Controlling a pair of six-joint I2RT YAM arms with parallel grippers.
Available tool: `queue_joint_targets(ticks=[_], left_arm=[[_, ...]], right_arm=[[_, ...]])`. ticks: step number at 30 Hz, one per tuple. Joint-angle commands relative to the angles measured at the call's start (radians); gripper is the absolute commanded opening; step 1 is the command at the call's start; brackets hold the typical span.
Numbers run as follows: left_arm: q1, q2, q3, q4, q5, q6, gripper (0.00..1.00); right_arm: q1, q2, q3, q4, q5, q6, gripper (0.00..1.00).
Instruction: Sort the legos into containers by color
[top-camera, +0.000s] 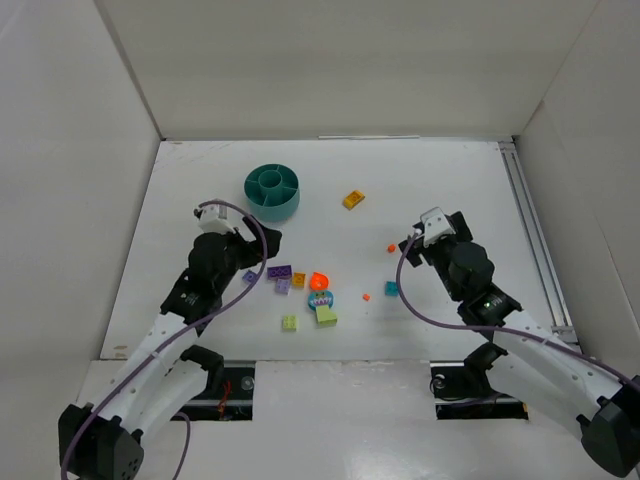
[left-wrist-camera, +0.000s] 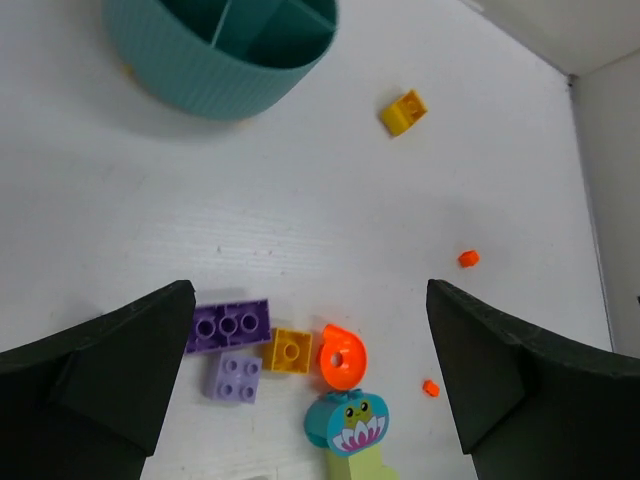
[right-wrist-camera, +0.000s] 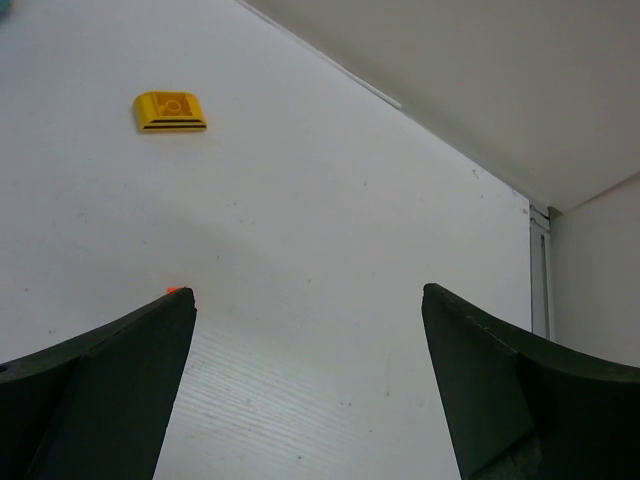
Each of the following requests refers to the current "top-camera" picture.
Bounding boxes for dark purple long lego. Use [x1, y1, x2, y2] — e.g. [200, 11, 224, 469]
[267, 265, 293, 281]

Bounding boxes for small purple lego brick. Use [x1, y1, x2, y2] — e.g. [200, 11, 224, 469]
[242, 270, 258, 284]

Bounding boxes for yellow square lego brick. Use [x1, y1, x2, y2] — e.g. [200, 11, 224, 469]
[291, 272, 306, 288]

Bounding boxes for light purple square lego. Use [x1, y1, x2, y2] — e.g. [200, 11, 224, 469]
[275, 278, 291, 295]

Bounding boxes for orange round lego piece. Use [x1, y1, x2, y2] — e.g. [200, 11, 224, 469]
[309, 272, 330, 291]

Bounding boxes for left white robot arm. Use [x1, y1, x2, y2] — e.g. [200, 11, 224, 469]
[58, 224, 282, 479]

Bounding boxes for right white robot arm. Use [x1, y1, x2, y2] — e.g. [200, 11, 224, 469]
[399, 208, 639, 478]

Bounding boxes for teal lego brick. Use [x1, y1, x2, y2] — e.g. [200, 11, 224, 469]
[384, 281, 399, 297]

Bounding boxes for teal round divided container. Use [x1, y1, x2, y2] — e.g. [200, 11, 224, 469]
[244, 164, 300, 223]

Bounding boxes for teal monster face lego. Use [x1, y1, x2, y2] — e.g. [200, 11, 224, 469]
[307, 290, 334, 311]

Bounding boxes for light green square lego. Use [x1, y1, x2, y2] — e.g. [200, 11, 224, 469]
[281, 315, 298, 332]

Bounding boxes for light green sloped lego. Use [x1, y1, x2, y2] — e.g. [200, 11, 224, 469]
[315, 305, 338, 328]

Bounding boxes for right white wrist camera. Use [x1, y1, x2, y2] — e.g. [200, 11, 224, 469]
[414, 207, 455, 247]

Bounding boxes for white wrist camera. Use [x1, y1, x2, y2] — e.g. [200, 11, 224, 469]
[414, 207, 455, 247]
[194, 204, 234, 235]

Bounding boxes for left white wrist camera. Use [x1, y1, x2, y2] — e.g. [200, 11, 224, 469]
[194, 204, 234, 235]

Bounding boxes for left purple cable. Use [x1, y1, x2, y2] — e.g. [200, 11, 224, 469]
[60, 199, 270, 480]

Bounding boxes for purple cable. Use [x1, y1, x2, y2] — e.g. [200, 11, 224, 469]
[395, 232, 640, 391]
[60, 199, 270, 480]

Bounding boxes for aluminium rail right edge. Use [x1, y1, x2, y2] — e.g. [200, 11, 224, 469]
[498, 141, 580, 350]

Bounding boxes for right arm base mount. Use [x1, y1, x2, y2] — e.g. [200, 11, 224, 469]
[429, 342, 529, 421]

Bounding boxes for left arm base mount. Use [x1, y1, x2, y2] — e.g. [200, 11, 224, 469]
[180, 346, 256, 422]

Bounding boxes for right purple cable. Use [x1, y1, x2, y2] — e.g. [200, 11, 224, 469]
[395, 232, 640, 391]

